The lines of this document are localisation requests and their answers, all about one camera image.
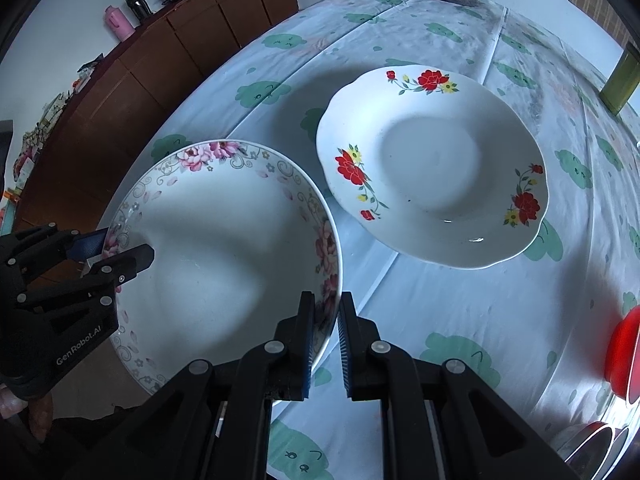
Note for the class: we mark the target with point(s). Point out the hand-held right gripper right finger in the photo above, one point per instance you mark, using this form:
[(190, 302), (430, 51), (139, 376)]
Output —
[(345, 347)]

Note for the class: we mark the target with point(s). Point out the cloud print tablecloth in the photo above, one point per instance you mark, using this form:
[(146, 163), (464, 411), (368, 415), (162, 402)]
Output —
[(450, 310)]

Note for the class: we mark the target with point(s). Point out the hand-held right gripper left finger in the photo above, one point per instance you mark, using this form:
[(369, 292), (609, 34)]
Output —
[(309, 345)]

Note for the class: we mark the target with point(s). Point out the red bowl with steel rim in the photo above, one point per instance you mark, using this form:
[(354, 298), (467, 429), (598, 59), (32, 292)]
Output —
[(625, 355)]

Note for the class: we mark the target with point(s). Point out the brown wooden cabinet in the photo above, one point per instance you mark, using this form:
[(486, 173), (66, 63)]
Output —
[(150, 85)]

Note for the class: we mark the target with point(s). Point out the pile of small clutter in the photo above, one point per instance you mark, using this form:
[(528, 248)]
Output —
[(47, 120)]

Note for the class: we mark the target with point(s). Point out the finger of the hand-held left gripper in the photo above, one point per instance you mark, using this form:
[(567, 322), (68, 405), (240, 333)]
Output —
[(90, 244), (130, 262)]

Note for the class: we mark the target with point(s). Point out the pink thermos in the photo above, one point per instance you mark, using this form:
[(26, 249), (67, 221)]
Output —
[(118, 22)]

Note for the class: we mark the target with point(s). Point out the black thermos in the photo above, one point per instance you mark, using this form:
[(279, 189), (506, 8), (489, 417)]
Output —
[(138, 6)]

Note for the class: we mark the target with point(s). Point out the woven bamboo mat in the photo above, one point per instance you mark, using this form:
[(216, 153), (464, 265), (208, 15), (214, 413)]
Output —
[(600, 10)]

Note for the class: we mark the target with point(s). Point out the red floral white plate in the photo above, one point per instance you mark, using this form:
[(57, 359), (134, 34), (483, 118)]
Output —
[(430, 160)]

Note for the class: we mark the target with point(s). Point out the person's left hand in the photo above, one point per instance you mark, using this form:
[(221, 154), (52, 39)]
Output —
[(39, 415)]

